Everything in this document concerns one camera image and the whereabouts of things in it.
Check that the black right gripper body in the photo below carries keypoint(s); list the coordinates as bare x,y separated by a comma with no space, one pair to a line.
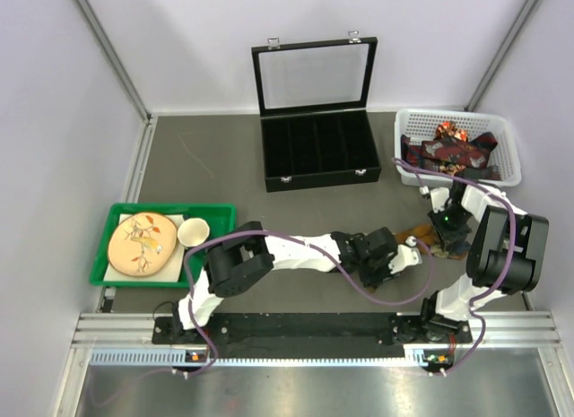
452,223

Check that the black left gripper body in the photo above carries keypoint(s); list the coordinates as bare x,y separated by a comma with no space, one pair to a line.
375,270

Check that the orange blue leaf-pattern tie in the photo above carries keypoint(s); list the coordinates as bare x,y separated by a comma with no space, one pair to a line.
428,235

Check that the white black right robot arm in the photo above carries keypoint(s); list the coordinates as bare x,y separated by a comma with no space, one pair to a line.
506,247

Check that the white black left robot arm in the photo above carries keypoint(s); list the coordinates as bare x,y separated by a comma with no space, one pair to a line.
236,262

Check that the dark red patterned tie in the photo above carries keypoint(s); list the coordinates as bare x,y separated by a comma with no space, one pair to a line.
451,156

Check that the red floral rolled tie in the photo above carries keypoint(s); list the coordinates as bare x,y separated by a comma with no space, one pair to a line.
451,130

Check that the white perforated plastic basket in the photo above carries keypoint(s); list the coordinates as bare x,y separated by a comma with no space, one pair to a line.
420,125

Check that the green plastic tray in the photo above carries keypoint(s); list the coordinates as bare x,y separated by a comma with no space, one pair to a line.
220,217

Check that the black glass-lid storage case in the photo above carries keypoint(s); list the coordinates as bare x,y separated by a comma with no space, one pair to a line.
312,100

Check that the cream ceramic cup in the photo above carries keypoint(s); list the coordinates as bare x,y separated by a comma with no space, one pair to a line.
193,232

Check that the round beige painted plate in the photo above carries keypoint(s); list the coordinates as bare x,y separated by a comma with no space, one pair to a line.
142,244

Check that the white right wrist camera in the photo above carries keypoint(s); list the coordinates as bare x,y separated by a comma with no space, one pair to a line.
438,197

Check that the aluminium frame rail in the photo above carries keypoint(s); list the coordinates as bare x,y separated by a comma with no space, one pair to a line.
514,329

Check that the grey slotted cable duct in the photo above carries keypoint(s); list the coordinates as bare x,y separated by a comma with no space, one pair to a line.
197,357

